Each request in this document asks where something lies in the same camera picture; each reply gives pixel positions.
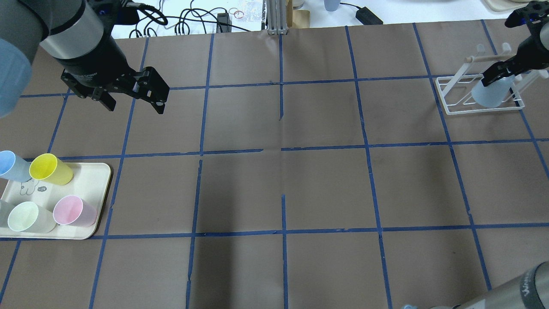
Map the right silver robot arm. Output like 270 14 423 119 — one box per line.
437 0 548 309

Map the aluminium frame post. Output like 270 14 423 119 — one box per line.
264 0 288 35

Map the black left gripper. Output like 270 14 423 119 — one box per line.
60 41 170 114

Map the wooden rack stand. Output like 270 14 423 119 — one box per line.
284 0 311 29

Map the black power adapter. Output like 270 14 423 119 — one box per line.
355 6 384 25

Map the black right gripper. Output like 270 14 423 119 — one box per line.
482 1 549 87

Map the white wire cup rack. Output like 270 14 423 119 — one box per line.
434 42 548 115

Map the pink plastic cup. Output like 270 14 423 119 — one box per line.
53 195 98 227

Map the cream white plastic cup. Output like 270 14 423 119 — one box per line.
7 201 57 233

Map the light blue plastic cup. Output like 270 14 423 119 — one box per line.
471 76 515 108

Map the cream plastic tray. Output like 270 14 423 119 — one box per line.
0 163 112 240

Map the yellow plastic cup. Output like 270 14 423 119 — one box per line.
29 153 74 185

